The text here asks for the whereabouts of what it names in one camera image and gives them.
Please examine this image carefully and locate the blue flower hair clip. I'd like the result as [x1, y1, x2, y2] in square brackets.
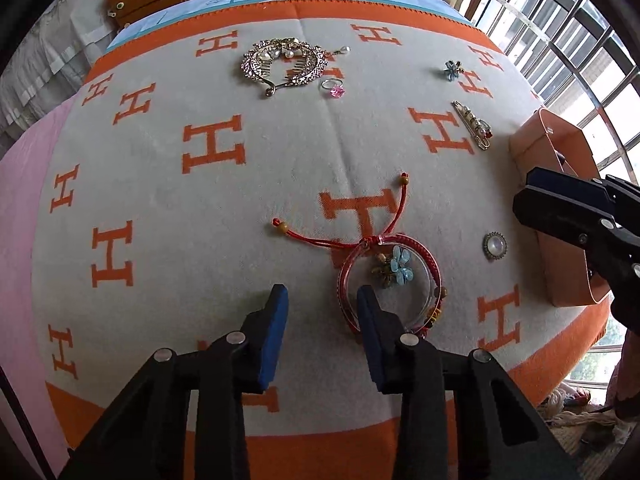
[371, 245, 414, 288]

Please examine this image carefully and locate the red cord bracelet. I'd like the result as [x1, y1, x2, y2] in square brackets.
[271, 171, 449, 340]

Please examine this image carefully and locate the pink stone ring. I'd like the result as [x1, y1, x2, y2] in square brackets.
[319, 77, 347, 100]

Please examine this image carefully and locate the rhinestone pearl tiara comb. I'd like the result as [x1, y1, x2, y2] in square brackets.
[240, 37, 350, 98]

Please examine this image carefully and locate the pink jewelry box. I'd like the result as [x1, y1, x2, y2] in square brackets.
[509, 108, 610, 307]

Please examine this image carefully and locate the round pearl brooch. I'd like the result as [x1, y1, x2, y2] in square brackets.
[483, 232, 508, 261]

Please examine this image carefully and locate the gold jewelled hair clip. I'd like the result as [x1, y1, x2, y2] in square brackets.
[451, 101, 494, 151]

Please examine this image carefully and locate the metal window security grille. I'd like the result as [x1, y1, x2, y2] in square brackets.
[464, 0, 640, 401]

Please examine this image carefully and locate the small blue flower brooch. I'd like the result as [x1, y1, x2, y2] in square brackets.
[444, 60, 464, 82]

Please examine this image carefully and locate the orange grey H-pattern blanket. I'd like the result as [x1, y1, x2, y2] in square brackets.
[32, 0, 608, 479]

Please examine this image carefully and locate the pink bed sheet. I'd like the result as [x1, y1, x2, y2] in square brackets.
[1, 99, 74, 474]

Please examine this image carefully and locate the white lace cloth cover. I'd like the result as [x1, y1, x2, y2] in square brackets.
[1, 0, 117, 153]

